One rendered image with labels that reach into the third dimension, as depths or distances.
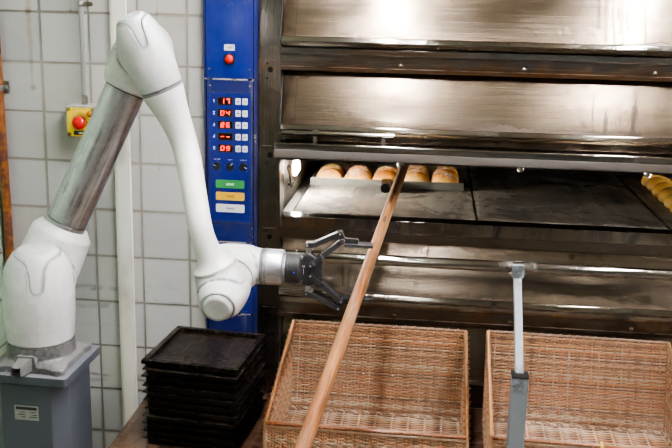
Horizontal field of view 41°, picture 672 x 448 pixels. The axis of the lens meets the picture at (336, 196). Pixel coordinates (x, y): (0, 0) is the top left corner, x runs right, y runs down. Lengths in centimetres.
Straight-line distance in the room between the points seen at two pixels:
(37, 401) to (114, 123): 68
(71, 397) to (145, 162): 93
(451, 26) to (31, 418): 154
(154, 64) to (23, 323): 65
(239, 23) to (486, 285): 109
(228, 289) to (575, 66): 126
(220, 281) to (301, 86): 89
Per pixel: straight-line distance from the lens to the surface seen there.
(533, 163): 262
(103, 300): 307
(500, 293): 285
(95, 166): 231
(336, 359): 196
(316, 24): 273
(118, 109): 228
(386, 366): 288
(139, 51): 211
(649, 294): 292
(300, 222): 283
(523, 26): 272
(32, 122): 301
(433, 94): 274
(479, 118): 273
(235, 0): 274
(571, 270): 247
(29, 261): 217
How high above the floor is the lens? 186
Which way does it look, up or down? 13 degrees down
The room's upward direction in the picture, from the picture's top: 1 degrees clockwise
